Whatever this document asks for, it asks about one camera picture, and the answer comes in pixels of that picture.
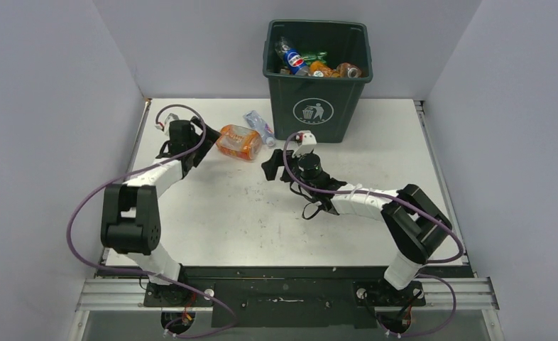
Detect crushed orange bottle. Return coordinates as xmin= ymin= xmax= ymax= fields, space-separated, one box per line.
xmin=335 ymin=63 xmax=363 ymax=78
xmin=215 ymin=124 xmax=263 ymax=161

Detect orange tea bottle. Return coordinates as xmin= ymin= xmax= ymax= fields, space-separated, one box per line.
xmin=310 ymin=60 xmax=341 ymax=78

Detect green plastic bottle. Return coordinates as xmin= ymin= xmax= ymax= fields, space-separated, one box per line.
xmin=301 ymin=50 xmax=327 ymax=65

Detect Pepsi bottle blue label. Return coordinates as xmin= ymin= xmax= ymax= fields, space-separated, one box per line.
xmin=275 ymin=36 xmax=311 ymax=76

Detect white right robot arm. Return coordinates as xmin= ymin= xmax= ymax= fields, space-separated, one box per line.
xmin=261 ymin=149 xmax=452 ymax=306

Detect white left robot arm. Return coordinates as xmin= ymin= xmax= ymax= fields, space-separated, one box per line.
xmin=101 ymin=117 xmax=220 ymax=306

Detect dark green plastic trash bin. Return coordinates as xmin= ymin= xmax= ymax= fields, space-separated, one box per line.
xmin=263 ymin=19 xmax=373 ymax=143

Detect bottles inside bin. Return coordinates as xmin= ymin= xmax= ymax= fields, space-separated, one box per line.
xmin=278 ymin=66 xmax=292 ymax=75

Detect crushed clear bottle white cap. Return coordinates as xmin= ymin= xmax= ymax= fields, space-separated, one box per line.
xmin=244 ymin=110 xmax=275 ymax=147

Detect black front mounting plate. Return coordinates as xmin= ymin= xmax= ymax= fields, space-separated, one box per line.
xmin=143 ymin=266 xmax=474 ymax=330

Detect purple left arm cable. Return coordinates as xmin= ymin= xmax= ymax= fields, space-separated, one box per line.
xmin=65 ymin=104 xmax=239 ymax=340

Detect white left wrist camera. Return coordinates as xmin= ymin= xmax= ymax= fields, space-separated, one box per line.
xmin=158 ymin=113 xmax=179 ymax=136

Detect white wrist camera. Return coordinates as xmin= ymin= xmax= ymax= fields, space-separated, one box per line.
xmin=292 ymin=130 xmax=317 ymax=158
xmin=158 ymin=113 xmax=179 ymax=136

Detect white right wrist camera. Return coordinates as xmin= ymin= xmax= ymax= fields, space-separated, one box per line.
xmin=292 ymin=130 xmax=317 ymax=158

